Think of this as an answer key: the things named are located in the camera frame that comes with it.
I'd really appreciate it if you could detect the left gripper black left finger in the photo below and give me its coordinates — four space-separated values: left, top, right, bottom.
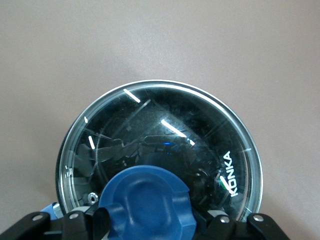
0 207 111 240

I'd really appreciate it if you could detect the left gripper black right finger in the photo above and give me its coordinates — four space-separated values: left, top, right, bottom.
194 211 292 240

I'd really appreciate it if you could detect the glass lid with blue knob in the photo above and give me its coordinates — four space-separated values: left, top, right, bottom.
56 79 263 240

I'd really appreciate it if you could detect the black pot with blue handle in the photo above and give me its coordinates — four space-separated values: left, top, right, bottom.
39 201 63 221

